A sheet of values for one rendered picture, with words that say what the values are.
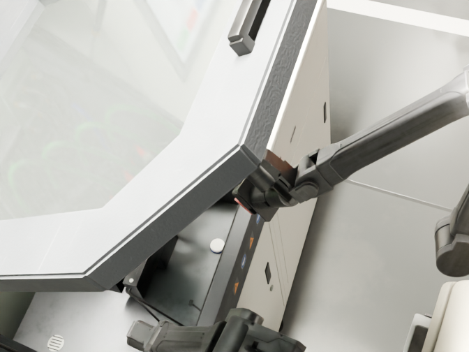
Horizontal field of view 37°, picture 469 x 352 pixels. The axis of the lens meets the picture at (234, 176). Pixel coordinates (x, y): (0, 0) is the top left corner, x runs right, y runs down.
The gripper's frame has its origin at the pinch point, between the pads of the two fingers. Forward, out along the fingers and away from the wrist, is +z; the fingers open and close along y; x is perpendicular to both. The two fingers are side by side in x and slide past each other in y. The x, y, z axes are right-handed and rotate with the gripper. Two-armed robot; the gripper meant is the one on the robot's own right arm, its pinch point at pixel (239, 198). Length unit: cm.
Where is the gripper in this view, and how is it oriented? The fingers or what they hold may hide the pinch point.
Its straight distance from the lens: 154.8
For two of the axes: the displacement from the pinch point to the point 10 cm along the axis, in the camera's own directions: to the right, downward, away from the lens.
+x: -5.4, 7.4, -4.0
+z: -5.1, 0.8, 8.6
